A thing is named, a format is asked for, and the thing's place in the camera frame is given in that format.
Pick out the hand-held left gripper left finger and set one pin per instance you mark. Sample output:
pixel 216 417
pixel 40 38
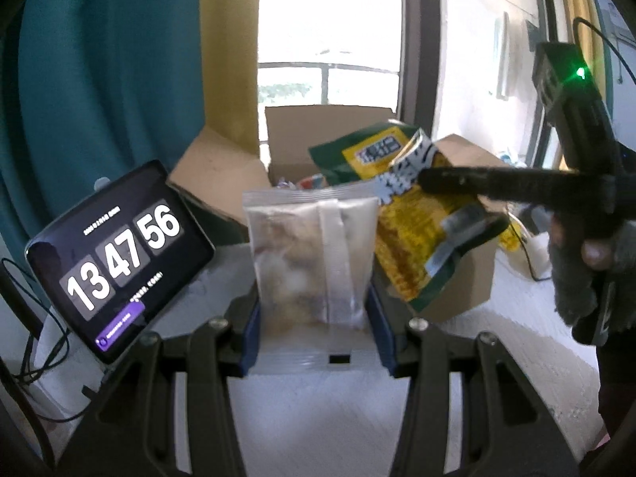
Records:
pixel 251 343

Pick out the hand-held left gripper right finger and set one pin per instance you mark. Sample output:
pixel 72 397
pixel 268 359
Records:
pixel 382 338

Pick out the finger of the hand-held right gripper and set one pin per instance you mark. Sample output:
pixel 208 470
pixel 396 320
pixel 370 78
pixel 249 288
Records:
pixel 467 238
pixel 497 183

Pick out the green yellow corn snack bag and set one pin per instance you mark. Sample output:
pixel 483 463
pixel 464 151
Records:
pixel 412 238

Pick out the clear packet of brown snacks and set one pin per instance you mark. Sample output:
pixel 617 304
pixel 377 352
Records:
pixel 298 258

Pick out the cardboard box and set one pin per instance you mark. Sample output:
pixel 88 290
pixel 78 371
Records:
pixel 318 129

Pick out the person's right hand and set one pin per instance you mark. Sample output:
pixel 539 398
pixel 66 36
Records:
pixel 571 278

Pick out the yellow printed bag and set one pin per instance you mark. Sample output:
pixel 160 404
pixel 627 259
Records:
pixel 512 238

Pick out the white rounded device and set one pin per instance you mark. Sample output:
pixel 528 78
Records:
pixel 539 256

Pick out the hanging grey towel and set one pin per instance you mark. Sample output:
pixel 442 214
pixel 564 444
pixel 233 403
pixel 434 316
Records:
pixel 503 54

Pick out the tablet with clock display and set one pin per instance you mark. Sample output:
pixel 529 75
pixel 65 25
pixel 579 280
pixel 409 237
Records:
pixel 119 258

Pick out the white blue red snack bag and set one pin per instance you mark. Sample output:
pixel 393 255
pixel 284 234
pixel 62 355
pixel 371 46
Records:
pixel 308 181

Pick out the balcony railing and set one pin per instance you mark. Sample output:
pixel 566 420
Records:
pixel 325 67

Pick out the teal curtain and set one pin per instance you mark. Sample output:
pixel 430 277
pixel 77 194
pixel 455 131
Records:
pixel 99 59

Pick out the black door frame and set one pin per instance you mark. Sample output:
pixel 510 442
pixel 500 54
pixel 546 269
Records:
pixel 546 5

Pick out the black window post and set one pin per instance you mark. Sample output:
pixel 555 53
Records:
pixel 420 35

